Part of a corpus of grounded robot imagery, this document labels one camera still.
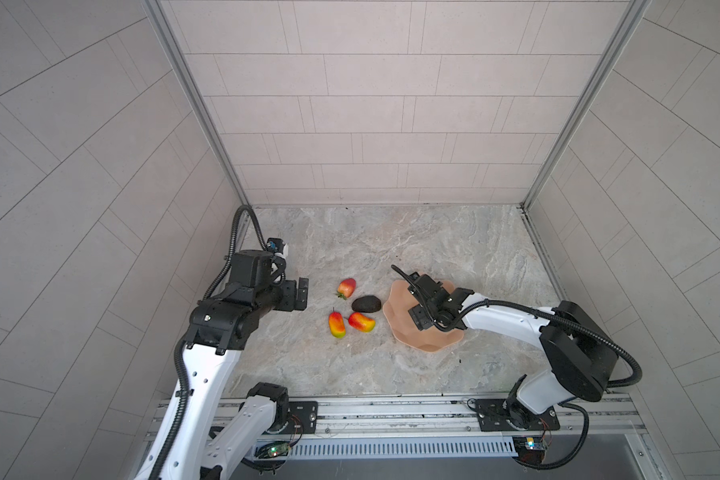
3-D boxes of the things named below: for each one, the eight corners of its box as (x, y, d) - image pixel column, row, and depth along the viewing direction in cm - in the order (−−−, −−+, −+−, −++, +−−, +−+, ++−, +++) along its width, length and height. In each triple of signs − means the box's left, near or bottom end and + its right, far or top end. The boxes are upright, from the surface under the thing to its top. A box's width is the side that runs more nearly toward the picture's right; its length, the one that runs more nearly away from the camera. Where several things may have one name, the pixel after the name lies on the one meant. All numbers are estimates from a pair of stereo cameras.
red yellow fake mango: (346, 324, 88) (346, 320, 86) (353, 313, 91) (352, 309, 88) (370, 335, 86) (370, 332, 84) (376, 324, 88) (376, 320, 86)
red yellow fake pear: (328, 338, 86) (326, 334, 83) (330, 312, 91) (329, 307, 88) (345, 338, 86) (344, 334, 83) (346, 312, 91) (346, 307, 88)
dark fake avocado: (351, 312, 90) (351, 308, 87) (352, 299, 92) (351, 295, 90) (381, 312, 90) (381, 308, 87) (381, 299, 92) (381, 295, 90)
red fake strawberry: (336, 298, 94) (334, 292, 91) (344, 281, 98) (343, 275, 95) (349, 302, 93) (348, 296, 90) (356, 285, 97) (356, 279, 94)
